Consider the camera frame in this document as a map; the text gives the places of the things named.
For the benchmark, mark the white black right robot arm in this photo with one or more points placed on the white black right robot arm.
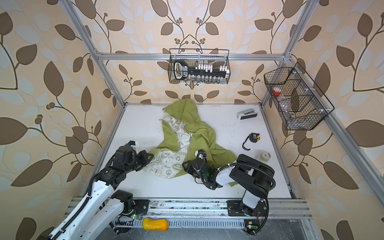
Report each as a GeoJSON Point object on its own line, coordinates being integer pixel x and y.
{"type": "Point", "coordinates": [254, 176]}

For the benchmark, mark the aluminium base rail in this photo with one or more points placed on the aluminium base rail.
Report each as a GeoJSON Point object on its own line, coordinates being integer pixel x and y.
{"type": "Point", "coordinates": [212, 213]}

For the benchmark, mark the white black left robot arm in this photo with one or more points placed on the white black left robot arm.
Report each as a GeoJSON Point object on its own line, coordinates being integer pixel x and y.
{"type": "Point", "coordinates": [104, 201]}

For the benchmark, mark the black wire basket right wall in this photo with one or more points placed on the black wire basket right wall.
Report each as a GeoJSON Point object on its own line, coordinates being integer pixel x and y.
{"type": "Point", "coordinates": [302, 104]}

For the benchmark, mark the light blue white stapler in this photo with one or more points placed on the light blue white stapler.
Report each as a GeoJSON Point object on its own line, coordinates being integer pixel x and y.
{"type": "Point", "coordinates": [247, 114]}

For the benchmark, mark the black wire basket wall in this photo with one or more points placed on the black wire basket wall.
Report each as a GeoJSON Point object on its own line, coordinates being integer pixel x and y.
{"type": "Point", "coordinates": [302, 104]}
{"type": "Point", "coordinates": [218, 57]}

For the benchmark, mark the black tape measure with strap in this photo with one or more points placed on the black tape measure with strap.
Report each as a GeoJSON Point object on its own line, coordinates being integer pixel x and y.
{"type": "Point", "coordinates": [253, 138]}

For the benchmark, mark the red capped bottle in basket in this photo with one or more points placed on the red capped bottle in basket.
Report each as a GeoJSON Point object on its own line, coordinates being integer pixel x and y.
{"type": "Point", "coordinates": [277, 91]}

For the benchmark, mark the white tape roll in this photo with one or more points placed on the white tape roll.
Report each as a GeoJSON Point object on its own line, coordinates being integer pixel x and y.
{"type": "Point", "coordinates": [265, 157]}

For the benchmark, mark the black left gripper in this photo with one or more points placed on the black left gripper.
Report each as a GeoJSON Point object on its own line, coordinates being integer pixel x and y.
{"type": "Point", "coordinates": [142, 154]}

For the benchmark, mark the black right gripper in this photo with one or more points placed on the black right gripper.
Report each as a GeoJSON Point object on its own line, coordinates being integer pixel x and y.
{"type": "Point", "coordinates": [189, 167]}

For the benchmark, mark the aluminium frame strut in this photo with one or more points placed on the aluminium frame strut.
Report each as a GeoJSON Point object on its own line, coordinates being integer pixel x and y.
{"type": "Point", "coordinates": [69, 9]}

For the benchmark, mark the black wire basket back wall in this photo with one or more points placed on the black wire basket back wall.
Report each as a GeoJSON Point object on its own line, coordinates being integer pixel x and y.
{"type": "Point", "coordinates": [218, 57]}

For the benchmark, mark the green zip-up hooded jacket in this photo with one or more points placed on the green zip-up hooded jacket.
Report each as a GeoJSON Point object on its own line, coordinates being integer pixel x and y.
{"type": "Point", "coordinates": [184, 134]}

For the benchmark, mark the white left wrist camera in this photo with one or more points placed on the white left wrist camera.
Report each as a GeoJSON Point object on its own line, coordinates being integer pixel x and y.
{"type": "Point", "coordinates": [134, 145]}

